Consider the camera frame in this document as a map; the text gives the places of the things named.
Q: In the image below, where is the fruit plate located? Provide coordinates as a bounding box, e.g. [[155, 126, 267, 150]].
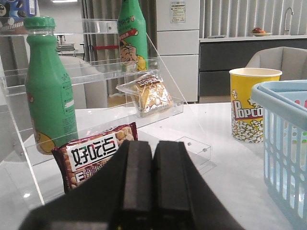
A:
[[251, 27, 272, 36]]

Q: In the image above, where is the maroon cracker snack packet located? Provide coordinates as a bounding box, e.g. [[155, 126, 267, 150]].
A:
[[52, 122, 138, 193]]

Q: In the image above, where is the clear acrylic display shelf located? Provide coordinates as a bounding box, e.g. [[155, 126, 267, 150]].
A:
[[0, 18, 213, 206]]

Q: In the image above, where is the white cabinet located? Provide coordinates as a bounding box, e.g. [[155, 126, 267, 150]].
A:
[[156, 0, 200, 103]]

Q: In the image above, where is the green cartoon bottle far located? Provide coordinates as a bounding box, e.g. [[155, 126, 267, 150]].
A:
[[117, 0, 148, 72]]

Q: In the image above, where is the light blue plastic basket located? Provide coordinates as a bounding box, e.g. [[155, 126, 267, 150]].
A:
[[251, 80, 307, 230]]

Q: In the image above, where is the blue cookie box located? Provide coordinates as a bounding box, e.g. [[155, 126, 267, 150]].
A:
[[0, 0, 37, 35]]

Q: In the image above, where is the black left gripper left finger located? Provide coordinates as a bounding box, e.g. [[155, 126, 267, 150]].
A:
[[19, 141, 152, 230]]

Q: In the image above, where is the yellow popcorn bucket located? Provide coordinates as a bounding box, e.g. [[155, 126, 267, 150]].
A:
[[229, 68, 282, 143]]

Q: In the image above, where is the green bottle near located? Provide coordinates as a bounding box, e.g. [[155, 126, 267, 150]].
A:
[[24, 16, 78, 155]]

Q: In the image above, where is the grey armchair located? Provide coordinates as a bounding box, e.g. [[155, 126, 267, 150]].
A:
[[246, 46, 307, 81]]

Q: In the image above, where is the silver faucet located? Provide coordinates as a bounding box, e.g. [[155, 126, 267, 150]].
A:
[[283, 7, 294, 35]]

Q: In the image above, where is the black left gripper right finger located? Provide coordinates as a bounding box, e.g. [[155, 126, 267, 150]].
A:
[[153, 141, 243, 230]]

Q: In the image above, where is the packaged bread slice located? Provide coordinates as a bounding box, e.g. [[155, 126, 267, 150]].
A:
[[116, 70, 174, 117]]

